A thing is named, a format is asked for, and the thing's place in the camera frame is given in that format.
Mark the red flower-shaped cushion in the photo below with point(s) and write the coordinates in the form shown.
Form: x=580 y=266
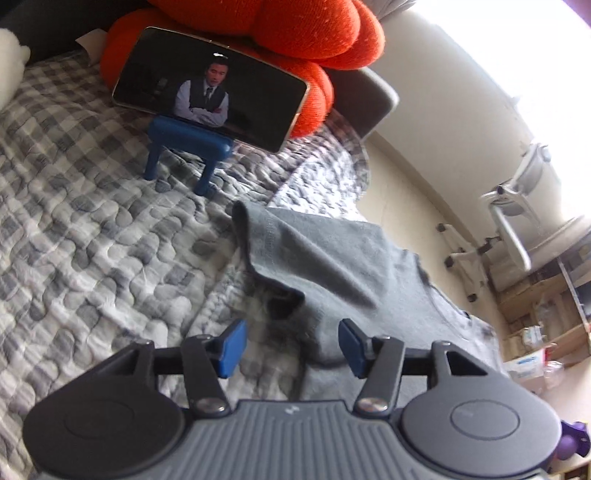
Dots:
x=314 y=27

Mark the white office chair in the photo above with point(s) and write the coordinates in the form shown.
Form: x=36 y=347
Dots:
x=508 y=217

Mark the white plush toy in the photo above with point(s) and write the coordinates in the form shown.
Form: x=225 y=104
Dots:
x=9 y=64

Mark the grey sweatshirt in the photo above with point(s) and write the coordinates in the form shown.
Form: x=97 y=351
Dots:
x=332 y=258

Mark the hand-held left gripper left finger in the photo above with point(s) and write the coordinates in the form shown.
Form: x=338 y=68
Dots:
x=233 y=348

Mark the white box with blue print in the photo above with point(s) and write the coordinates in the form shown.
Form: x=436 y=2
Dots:
x=526 y=369

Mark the smartphone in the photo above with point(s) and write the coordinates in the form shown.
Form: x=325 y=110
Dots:
x=152 y=78

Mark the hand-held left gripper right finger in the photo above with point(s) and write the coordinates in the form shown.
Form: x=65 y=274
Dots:
x=352 y=348

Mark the wooden shelf unit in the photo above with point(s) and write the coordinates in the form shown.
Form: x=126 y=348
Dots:
x=535 y=295

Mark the purple toy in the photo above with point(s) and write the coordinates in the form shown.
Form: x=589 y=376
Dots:
x=570 y=443

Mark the grey upholstered sofa armrest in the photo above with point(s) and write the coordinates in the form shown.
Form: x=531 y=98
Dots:
x=364 y=97

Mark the grey checkered quilted blanket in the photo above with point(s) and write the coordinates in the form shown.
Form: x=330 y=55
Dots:
x=92 y=230

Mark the blue chair-shaped phone stand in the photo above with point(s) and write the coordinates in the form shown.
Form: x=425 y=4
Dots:
x=184 y=136

